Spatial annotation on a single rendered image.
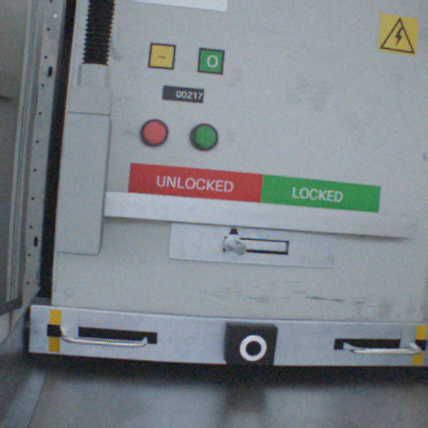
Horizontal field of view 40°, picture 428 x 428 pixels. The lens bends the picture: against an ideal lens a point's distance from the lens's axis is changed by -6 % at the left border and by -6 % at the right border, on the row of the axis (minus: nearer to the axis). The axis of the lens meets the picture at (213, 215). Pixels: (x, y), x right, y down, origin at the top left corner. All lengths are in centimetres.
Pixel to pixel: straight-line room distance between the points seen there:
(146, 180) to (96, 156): 13
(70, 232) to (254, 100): 28
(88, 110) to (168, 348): 31
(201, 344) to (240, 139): 25
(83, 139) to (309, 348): 39
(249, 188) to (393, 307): 25
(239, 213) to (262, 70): 18
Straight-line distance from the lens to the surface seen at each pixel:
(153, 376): 76
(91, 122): 63
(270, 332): 75
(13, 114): 108
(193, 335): 75
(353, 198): 79
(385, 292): 82
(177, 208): 70
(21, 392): 68
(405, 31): 84
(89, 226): 63
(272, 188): 76
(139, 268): 74
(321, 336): 79
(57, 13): 112
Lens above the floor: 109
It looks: 3 degrees down
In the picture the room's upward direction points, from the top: 5 degrees clockwise
